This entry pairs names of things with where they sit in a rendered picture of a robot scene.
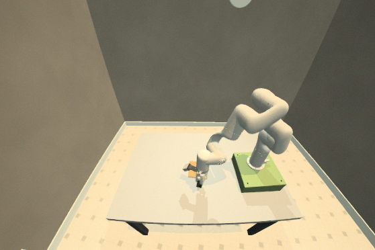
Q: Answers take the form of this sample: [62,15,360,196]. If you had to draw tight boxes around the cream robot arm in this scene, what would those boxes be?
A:
[183,89,293,175]

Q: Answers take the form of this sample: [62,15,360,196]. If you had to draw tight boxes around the tan flat mat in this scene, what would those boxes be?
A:
[188,161,197,178]

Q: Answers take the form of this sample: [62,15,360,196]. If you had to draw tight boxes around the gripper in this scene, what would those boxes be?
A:
[196,172,208,188]

